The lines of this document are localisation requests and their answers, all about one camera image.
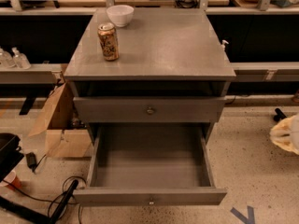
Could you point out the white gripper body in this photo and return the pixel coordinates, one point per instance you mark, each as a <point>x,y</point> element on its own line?
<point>295,129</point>

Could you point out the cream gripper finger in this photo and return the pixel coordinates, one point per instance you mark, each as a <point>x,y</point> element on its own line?
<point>283,127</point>
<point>285,143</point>

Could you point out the grey drawer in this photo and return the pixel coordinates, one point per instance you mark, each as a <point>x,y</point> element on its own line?
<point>149,109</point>
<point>150,164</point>

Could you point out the grey top drawer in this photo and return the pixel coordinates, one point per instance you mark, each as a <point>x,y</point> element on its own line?
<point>149,109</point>

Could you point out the small white pump bottle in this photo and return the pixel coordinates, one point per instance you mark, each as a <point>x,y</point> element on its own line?
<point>224,44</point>

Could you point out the white bowl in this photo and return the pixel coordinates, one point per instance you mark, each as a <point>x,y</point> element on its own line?
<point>120,15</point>

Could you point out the gold soda can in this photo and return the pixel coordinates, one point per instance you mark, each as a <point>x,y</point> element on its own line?
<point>109,41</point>

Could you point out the cardboard box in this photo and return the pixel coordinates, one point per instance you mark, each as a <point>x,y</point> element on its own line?
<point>54,120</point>

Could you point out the black power adapter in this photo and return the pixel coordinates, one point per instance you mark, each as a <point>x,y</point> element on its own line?
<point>31,160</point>

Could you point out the black metal stand leg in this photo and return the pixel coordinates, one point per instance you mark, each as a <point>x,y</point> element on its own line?
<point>35,217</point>

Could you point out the clear sanitizer bottle right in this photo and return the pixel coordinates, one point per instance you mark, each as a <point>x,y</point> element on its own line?
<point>20,59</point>

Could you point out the clear sanitizer bottle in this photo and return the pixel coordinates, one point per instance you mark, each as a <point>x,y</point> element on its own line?
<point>6,59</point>
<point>20,59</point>

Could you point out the black bin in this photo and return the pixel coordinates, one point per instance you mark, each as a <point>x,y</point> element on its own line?
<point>10,153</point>

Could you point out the red plastic cup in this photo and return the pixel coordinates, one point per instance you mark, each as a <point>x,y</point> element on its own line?
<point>11,181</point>

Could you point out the clear sanitizer bottle left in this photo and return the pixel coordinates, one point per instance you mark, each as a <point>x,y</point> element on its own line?
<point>6,59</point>

